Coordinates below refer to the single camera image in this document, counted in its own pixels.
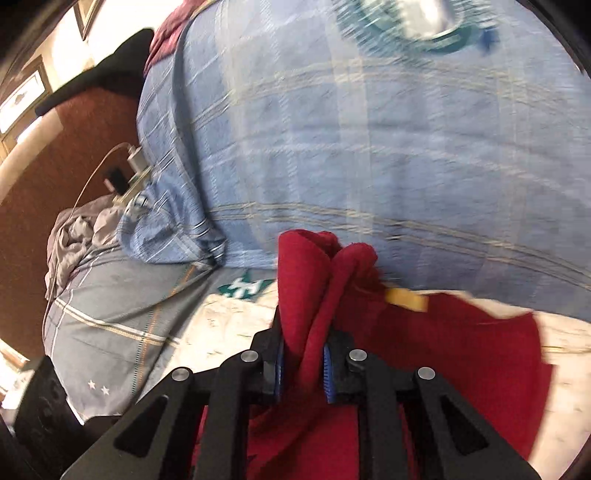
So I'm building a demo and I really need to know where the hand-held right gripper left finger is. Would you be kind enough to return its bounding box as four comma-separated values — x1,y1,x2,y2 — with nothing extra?
60,307,284,480

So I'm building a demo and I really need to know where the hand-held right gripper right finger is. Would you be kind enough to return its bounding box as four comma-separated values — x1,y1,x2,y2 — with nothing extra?
323,325,543,480

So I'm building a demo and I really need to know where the red garment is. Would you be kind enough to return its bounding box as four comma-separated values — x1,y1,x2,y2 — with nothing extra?
191,229,555,480

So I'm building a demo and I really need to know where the grey plaid bed sheet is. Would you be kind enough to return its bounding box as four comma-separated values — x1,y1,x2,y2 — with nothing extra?
44,244,278,423

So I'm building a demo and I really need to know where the blue plaid quilt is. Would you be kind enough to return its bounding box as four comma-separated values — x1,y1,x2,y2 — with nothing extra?
117,0,591,319

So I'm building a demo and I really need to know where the crumpled grey cloth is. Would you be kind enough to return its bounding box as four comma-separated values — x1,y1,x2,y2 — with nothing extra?
45,205,134,298

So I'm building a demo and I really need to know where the cream leaf-print cloth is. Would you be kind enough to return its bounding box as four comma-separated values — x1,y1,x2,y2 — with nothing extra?
178,288,591,462

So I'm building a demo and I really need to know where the white charger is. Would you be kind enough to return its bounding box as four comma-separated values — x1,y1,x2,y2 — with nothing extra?
127,145,149,172

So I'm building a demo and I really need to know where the brown headboard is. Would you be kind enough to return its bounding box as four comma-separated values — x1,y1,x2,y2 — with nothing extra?
0,88,145,250

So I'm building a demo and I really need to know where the black cloth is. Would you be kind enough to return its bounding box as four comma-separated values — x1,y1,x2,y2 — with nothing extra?
37,28,155,116

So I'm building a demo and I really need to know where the maroon cloth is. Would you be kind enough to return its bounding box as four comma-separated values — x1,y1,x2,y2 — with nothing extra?
143,0,218,77

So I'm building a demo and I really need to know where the wooden framed window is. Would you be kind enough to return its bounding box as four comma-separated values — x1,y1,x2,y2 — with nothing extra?
0,58,54,162

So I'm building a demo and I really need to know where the black wall socket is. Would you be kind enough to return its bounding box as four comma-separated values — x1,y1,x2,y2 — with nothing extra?
104,168,129,195

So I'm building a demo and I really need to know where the white charger cable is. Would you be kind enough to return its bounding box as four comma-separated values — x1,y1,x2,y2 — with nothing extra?
46,142,136,301

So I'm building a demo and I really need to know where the framed wall picture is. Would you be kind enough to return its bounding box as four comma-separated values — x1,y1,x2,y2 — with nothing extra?
74,0,105,41

